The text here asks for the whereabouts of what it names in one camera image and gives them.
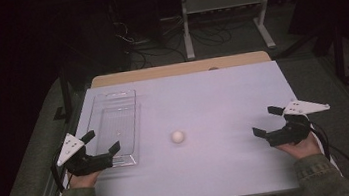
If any clear plastic tray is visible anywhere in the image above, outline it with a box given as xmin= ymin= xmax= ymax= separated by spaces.
xmin=82 ymin=88 xmax=148 ymax=172

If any person's left hand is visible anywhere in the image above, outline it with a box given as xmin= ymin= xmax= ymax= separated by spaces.
xmin=67 ymin=169 xmax=104 ymax=191

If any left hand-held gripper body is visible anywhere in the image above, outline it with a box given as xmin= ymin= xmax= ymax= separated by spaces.
xmin=53 ymin=127 xmax=116 ymax=180

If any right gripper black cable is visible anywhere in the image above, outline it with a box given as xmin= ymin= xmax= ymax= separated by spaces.
xmin=305 ymin=116 xmax=349 ymax=196

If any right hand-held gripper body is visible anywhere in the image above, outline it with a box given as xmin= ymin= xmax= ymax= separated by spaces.
xmin=261 ymin=94 xmax=335 ymax=149

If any tangle of floor cables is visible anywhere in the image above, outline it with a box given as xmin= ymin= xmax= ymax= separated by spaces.
xmin=112 ymin=4 xmax=259 ymax=73

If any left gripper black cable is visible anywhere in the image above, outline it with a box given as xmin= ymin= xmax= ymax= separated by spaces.
xmin=48 ymin=147 xmax=76 ymax=194

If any person's right hand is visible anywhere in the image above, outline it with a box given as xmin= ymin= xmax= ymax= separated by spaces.
xmin=274 ymin=131 xmax=324 ymax=163

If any white metal table frame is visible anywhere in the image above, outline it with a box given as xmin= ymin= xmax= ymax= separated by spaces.
xmin=179 ymin=0 xmax=282 ymax=61

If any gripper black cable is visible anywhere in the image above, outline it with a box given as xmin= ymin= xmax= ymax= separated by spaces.
xmin=305 ymin=116 xmax=349 ymax=196
xmin=48 ymin=147 xmax=76 ymax=194

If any white egg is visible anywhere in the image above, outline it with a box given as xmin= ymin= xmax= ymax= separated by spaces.
xmin=170 ymin=129 xmax=187 ymax=145

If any black metal stand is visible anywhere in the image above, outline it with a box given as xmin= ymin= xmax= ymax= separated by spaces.
xmin=329 ymin=24 xmax=349 ymax=86
xmin=47 ymin=65 xmax=76 ymax=125

